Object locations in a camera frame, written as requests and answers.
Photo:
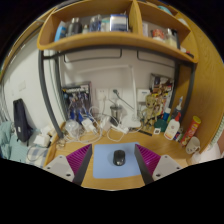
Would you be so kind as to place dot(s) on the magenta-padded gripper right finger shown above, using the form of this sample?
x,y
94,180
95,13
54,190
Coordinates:
x,y
166,166

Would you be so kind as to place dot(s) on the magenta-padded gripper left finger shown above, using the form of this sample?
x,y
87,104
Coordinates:
x,y
60,166

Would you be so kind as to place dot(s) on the black computer mouse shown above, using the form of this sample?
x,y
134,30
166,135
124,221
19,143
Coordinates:
x,y
119,157

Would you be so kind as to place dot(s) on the light blue mouse pad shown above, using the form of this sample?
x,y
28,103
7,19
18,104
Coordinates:
x,y
103,163

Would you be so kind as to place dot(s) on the blue plaid blanket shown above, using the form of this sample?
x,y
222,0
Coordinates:
x,y
37,156

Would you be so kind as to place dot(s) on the white tissue pack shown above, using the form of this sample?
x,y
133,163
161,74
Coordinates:
x,y
41,140

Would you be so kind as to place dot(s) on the white mug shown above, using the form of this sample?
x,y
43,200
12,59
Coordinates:
x,y
193,145

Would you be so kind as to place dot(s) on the small white desk clock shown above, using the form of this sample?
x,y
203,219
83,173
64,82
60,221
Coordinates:
x,y
156,131

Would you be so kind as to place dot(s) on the white lotion bottle orange label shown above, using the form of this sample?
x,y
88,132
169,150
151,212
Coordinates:
x,y
172,128

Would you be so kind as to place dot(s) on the clear plastic lidded container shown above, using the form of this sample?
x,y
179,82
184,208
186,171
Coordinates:
x,y
73,128

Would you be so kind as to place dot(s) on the dark green round container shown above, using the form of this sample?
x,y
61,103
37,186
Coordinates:
x,y
161,126

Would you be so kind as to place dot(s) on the red cylindrical snack can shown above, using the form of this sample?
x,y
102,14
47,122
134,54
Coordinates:
x,y
190,130

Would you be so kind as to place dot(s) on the white charger block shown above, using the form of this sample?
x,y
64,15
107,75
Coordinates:
x,y
88,125

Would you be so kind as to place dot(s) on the golden robot figure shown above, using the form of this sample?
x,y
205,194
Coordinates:
x,y
150,111

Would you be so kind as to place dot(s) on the dark bottle with white nozzle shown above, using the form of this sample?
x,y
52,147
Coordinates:
x,y
177,110

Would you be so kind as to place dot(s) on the white power strip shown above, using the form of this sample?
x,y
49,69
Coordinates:
x,y
120,128

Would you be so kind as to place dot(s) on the teal quilt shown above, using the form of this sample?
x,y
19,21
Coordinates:
x,y
6,138

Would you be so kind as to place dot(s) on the dark blue robot model box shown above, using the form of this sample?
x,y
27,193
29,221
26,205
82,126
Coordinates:
x,y
77,101

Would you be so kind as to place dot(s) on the black power adapter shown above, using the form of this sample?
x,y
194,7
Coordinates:
x,y
113,121

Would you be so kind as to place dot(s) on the colourful figure box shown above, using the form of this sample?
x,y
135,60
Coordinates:
x,y
163,86

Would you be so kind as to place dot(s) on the white wall-mounted box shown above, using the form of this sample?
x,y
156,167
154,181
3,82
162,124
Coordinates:
x,y
143,96

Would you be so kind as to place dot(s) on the wooden shelf unit grey frame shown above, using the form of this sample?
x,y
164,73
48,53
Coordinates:
x,y
100,41

